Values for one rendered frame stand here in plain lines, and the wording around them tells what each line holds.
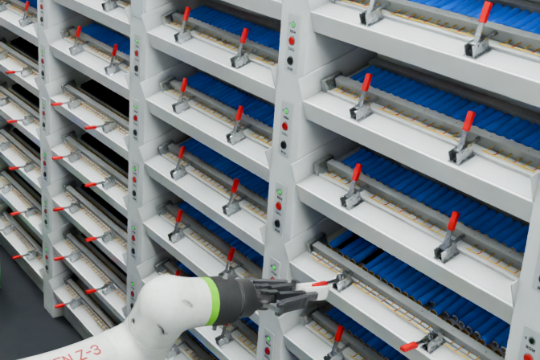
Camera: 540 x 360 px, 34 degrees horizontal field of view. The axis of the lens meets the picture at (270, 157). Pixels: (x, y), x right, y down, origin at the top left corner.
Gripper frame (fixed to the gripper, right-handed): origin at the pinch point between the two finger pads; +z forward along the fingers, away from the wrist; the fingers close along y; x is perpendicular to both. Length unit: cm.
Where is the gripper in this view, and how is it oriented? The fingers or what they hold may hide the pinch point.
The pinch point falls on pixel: (311, 291)
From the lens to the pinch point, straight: 182.5
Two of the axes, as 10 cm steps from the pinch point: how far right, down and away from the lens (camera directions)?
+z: 7.9, 0.2, 6.1
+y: 5.8, 3.2, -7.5
